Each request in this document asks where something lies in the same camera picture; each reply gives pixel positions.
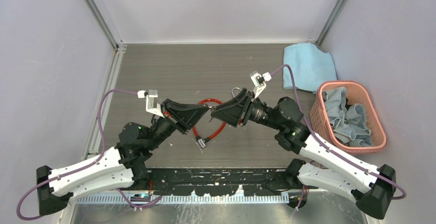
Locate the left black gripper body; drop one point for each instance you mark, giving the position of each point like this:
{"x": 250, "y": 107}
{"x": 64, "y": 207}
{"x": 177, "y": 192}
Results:
{"x": 179, "y": 118}

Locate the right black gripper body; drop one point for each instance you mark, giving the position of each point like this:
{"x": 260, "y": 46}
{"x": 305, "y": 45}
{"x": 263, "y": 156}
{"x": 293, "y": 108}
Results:
{"x": 243, "y": 112}

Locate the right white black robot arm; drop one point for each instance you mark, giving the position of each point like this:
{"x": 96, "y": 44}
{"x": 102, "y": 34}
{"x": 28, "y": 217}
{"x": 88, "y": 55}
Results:
{"x": 371, "y": 188}

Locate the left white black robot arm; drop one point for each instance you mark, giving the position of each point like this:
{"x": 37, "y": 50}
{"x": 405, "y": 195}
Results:
{"x": 120, "y": 166}

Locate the light blue cloth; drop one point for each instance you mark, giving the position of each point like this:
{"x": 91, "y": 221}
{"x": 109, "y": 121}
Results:
{"x": 310, "y": 66}

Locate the pink plastic basket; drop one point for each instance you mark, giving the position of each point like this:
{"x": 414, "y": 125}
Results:
{"x": 356, "y": 93}

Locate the grey-blue cloth in basket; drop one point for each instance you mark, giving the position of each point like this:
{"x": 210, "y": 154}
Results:
{"x": 348, "y": 122}

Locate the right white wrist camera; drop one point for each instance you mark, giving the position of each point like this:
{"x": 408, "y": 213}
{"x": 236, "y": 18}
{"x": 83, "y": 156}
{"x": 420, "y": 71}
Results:
{"x": 259, "y": 83}

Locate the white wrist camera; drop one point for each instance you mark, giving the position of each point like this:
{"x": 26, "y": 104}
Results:
{"x": 259, "y": 83}
{"x": 152, "y": 105}

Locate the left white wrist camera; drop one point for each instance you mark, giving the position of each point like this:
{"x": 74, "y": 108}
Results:
{"x": 152, "y": 105}

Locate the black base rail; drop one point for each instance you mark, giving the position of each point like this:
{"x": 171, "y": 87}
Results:
{"x": 216, "y": 182}

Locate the white slotted cable duct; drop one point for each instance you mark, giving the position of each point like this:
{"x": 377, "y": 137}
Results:
{"x": 238, "y": 198}

